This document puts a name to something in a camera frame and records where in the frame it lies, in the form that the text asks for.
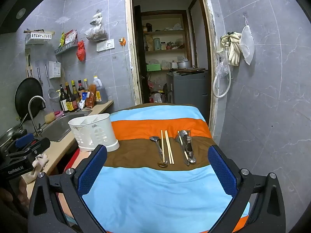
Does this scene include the white hose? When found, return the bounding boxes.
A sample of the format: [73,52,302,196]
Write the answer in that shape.
[212,41,232,99]

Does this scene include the soy sauce bottle yellow label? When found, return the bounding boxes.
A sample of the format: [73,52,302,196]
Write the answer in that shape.
[65,82,77,112]

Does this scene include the white wall box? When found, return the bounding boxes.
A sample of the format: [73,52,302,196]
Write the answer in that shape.
[49,61,61,79]

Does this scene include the worn door frame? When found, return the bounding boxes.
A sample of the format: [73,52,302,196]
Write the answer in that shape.
[124,0,217,136]

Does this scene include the metal mesh skimmer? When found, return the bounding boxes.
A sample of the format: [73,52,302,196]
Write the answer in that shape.
[45,64,60,102]

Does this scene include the metal wok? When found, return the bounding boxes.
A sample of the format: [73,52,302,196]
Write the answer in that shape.
[0,125,23,148]

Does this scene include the grey cabinet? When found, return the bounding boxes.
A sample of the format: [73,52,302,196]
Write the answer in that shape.
[166,71,210,124]

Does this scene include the clear bag of dried goods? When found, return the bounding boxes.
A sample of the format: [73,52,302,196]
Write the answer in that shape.
[85,24,108,41]

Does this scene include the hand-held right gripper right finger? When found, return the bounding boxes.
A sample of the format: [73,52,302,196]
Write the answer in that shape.
[208,145,286,233]

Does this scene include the black range hood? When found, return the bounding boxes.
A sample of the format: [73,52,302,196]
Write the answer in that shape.
[0,0,49,34]

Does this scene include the blue orange brown striped blanket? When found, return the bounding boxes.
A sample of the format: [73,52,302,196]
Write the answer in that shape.
[58,103,251,233]

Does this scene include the grey wall rack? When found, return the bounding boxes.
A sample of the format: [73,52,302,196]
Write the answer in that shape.
[55,40,79,56]

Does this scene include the red plastic bag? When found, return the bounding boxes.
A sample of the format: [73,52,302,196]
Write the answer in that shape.
[77,40,86,62]

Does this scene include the white rag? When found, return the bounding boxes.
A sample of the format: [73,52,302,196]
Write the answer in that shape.
[24,153,49,183]

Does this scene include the beige kitchen counter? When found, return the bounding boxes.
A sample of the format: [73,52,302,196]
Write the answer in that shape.
[24,100,114,199]

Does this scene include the wooden spatula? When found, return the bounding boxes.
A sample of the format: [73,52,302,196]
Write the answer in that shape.
[25,49,33,78]

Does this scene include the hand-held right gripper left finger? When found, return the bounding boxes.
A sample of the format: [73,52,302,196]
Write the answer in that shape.
[28,144,108,233]

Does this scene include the clear plastic bag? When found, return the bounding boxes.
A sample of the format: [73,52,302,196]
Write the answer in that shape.
[216,53,230,78]

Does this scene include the metal faucet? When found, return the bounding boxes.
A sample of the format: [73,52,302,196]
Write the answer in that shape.
[27,96,46,136]

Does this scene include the dark sauce bottle yellow cap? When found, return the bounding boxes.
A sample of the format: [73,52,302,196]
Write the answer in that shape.
[71,80,80,107]

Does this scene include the white mesh bag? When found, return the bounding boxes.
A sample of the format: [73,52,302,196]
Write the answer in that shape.
[239,15,255,65]

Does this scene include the cream rubber gloves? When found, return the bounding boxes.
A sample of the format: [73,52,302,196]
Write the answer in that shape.
[220,31,242,66]

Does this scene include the dark pump bottle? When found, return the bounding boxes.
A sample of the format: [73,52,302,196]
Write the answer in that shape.
[59,84,69,112]

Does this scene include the white plastic bag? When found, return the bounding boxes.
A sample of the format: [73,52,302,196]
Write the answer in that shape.
[90,11,102,26]

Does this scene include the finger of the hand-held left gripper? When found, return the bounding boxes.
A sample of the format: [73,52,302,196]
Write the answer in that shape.
[15,133,34,148]
[11,129,28,140]

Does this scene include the wooden pantry shelf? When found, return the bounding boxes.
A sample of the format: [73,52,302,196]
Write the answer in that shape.
[141,11,190,71]

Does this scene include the white power cable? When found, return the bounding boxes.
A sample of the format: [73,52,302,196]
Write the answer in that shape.
[123,45,135,102]

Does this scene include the white plastic utensil holder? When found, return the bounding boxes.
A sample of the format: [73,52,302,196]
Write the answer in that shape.
[68,113,120,152]

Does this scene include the white wall basket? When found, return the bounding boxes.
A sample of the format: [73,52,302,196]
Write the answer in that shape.
[24,30,54,44]

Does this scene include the metal fork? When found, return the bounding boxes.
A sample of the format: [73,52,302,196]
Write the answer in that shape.
[175,136,190,166]

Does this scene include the orange red packet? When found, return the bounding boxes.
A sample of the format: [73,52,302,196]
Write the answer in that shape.
[85,84,97,108]

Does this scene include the person's left hand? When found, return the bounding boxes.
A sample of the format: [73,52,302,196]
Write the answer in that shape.
[0,177,31,224]

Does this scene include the red seasoning packets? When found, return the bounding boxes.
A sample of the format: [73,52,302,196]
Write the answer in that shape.
[64,30,78,44]

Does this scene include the steel sink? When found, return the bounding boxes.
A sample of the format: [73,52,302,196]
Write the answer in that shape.
[39,110,93,142]

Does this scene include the black pan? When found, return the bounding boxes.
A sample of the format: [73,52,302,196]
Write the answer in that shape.
[15,77,46,120]

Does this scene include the large oil jug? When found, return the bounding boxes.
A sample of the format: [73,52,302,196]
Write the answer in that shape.
[93,76,108,104]

